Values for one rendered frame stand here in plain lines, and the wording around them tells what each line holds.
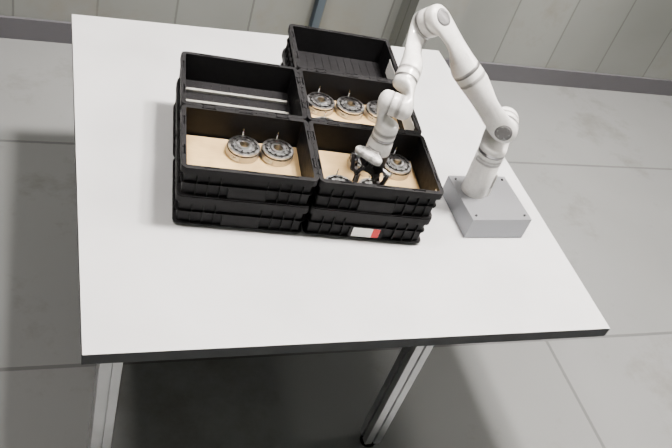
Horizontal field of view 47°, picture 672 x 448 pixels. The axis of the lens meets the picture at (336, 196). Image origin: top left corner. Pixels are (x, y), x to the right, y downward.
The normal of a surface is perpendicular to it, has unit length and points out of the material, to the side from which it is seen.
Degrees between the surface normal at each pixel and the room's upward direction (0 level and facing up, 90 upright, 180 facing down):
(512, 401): 0
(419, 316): 0
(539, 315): 0
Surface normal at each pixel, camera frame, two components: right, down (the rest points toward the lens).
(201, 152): 0.26, -0.73
